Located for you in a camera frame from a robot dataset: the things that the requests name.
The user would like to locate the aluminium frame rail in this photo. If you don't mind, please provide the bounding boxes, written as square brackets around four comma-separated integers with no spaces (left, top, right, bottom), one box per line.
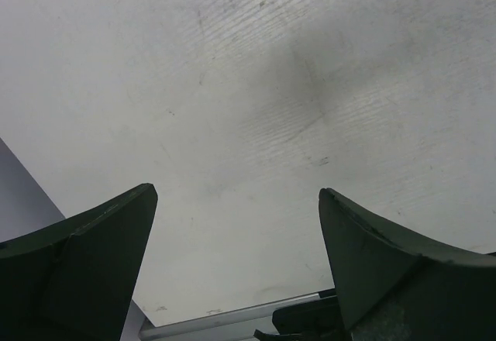
[139,289,336,341]

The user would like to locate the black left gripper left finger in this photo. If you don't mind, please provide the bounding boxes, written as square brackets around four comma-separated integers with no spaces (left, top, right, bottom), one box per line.
[1,183,158,340]

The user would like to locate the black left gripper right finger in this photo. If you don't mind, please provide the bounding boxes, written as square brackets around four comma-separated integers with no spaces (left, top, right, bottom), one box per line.
[319,188,495,340]

